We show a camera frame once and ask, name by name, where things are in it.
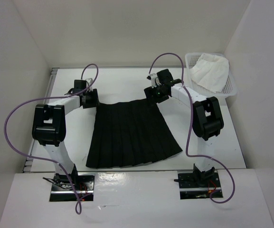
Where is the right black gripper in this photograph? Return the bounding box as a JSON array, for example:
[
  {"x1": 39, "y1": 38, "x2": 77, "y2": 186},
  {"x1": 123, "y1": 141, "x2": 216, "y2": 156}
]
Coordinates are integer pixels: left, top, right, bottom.
[{"x1": 144, "y1": 83, "x2": 170, "y2": 107}]

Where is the black skirt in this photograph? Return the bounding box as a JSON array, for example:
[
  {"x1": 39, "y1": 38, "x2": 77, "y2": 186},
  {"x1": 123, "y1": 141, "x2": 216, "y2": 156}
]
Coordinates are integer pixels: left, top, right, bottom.
[{"x1": 86, "y1": 99, "x2": 182, "y2": 169}]

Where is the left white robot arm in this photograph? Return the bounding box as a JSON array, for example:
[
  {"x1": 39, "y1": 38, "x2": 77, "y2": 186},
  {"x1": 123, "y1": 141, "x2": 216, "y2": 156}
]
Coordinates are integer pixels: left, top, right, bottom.
[{"x1": 32, "y1": 78, "x2": 99, "y2": 190}]

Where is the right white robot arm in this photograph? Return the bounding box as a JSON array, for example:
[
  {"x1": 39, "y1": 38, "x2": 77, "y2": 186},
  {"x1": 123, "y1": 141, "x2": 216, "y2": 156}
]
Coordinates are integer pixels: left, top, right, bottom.
[{"x1": 144, "y1": 69, "x2": 224, "y2": 187}]

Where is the white skirt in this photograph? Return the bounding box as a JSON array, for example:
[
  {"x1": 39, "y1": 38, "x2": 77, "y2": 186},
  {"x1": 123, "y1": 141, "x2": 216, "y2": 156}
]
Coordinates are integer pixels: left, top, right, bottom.
[{"x1": 190, "y1": 53, "x2": 229, "y2": 93}]

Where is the white plastic basket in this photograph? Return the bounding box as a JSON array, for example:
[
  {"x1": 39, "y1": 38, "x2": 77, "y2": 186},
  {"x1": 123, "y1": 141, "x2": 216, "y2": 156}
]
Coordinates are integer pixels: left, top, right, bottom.
[{"x1": 185, "y1": 52, "x2": 237, "y2": 99}]

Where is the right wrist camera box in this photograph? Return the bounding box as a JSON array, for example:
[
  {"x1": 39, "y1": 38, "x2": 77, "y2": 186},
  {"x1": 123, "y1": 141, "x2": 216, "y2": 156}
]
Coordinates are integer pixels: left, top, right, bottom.
[{"x1": 146, "y1": 73, "x2": 161, "y2": 88}]

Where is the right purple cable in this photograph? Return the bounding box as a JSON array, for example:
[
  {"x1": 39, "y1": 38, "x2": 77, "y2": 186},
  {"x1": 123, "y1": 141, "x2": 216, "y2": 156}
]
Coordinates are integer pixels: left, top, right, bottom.
[{"x1": 149, "y1": 52, "x2": 235, "y2": 204}]

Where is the purple cable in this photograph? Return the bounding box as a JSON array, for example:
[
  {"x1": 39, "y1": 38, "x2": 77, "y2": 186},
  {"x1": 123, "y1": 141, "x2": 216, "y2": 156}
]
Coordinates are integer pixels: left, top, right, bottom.
[
  {"x1": 3, "y1": 63, "x2": 99, "y2": 214},
  {"x1": 149, "y1": 52, "x2": 235, "y2": 204}
]

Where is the aluminium table edge rail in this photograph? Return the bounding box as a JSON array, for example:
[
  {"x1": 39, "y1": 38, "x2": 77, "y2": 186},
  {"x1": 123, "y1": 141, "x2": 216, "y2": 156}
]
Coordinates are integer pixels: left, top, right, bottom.
[{"x1": 23, "y1": 68, "x2": 65, "y2": 173}]

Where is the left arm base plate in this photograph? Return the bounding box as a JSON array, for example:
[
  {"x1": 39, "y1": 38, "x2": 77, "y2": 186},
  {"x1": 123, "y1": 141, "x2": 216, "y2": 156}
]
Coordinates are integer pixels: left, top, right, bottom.
[{"x1": 47, "y1": 175, "x2": 94, "y2": 202}]

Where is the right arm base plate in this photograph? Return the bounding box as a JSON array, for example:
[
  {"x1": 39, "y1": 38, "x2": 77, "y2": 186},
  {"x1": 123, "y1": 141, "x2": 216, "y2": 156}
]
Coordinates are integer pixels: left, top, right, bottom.
[{"x1": 174, "y1": 172, "x2": 223, "y2": 200}]

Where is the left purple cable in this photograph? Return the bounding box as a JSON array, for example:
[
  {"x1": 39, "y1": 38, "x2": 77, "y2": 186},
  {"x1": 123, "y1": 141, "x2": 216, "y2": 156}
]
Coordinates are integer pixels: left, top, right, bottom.
[{"x1": 3, "y1": 63, "x2": 99, "y2": 214}]

